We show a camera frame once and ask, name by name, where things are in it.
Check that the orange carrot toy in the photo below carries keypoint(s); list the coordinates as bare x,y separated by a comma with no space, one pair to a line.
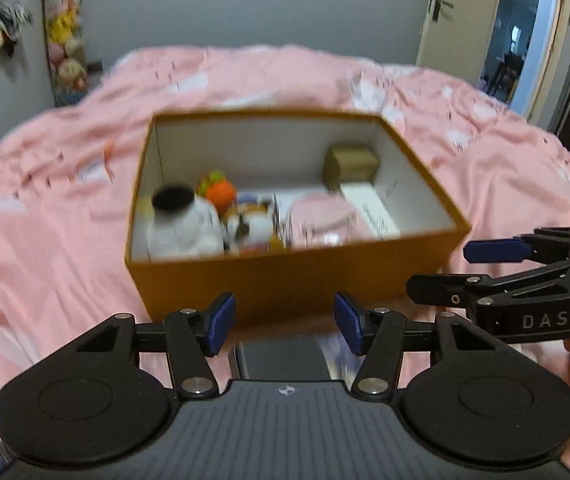
220,192

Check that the pink printed blanket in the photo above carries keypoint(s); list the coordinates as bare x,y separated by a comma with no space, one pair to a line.
50,200

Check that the white flat box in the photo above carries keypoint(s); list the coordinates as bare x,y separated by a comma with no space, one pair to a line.
372,210

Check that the pink pouch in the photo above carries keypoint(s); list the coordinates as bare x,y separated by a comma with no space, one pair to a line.
325,220

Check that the cream door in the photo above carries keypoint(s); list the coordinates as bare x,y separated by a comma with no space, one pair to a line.
465,10

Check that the wall hanging with plush toys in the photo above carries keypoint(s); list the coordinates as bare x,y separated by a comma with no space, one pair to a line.
65,35

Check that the orange cardboard storage box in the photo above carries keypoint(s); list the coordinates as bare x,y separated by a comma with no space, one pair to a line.
290,280

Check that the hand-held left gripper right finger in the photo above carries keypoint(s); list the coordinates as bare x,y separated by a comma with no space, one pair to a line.
347,321

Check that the dark chair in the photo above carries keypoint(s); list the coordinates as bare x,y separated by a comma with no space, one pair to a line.
505,75

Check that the white and black plush toy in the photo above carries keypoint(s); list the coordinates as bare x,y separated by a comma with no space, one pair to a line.
185,225

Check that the small tan cardboard box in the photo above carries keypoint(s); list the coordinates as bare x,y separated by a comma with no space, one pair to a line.
350,165

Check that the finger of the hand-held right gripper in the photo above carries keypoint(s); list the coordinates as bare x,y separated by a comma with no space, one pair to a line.
440,289
495,251

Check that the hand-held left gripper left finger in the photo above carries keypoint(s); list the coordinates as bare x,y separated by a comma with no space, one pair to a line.
222,322

